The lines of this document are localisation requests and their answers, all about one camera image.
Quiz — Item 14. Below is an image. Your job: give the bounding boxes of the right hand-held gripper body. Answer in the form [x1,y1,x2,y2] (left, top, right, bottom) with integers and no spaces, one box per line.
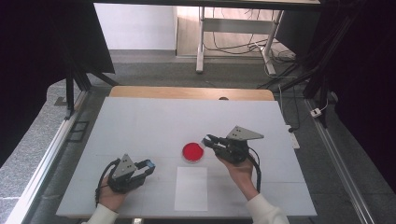
[214,125,265,165]

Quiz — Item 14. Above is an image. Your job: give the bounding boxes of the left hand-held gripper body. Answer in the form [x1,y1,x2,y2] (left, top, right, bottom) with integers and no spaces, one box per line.
[106,153,148,194]

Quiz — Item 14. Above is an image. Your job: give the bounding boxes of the round red ink pad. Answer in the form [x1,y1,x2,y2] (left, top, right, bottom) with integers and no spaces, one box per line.
[181,142,205,164]

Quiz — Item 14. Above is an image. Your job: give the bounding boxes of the white paper sheet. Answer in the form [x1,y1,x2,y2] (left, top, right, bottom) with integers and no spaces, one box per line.
[174,166,209,212]

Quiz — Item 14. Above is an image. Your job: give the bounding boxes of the person's left hand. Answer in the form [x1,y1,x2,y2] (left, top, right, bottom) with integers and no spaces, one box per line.
[97,176,129,213]

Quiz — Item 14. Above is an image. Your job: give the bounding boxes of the person's right hand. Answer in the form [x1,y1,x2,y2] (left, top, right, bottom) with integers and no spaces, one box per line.
[218,156,260,202]

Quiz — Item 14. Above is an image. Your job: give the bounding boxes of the white power strip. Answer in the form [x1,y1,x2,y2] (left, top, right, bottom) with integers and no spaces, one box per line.
[286,124,301,149]

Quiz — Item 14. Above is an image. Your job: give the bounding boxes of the black metal stand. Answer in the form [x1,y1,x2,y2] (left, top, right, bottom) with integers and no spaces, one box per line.
[64,46,120,120]
[258,18,344,129]

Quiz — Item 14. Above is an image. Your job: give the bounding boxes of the black curtain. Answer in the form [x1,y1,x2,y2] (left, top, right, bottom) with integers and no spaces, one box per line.
[0,0,116,169]
[311,0,396,194]

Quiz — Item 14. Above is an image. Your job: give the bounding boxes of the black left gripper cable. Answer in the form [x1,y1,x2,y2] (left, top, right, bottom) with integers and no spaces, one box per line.
[94,158,121,208]

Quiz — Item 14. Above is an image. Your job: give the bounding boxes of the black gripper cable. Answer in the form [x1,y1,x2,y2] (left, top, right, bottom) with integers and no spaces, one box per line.
[247,147,262,194]
[94,158,121,208]

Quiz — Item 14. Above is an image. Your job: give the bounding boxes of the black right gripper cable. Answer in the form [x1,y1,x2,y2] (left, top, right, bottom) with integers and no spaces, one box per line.
[247,147,262,194]

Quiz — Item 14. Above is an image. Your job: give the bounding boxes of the aluminium rail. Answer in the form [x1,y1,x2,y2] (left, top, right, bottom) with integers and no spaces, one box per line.
[304,98,376,224]
[6,90,90,224]

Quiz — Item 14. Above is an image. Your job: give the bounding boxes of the black floor cables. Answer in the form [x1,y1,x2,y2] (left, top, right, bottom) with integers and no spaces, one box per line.
[204,7,297,63]

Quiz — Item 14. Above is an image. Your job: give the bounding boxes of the white metal desk frame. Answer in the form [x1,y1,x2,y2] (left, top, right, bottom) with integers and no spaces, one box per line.
[195,7,285,76]

